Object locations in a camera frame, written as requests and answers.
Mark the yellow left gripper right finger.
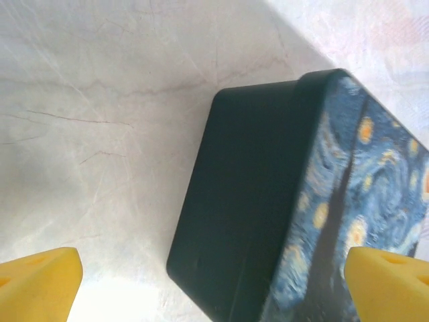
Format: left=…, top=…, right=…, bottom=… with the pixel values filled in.
left=346, top=247, right=429, bottom=322

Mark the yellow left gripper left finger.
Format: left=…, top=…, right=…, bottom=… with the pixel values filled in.
left=0, top=247, right=84, bottom=322

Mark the starry night print tin box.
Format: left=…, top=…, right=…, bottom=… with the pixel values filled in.
left=166, top=68, right=429, bottom=322

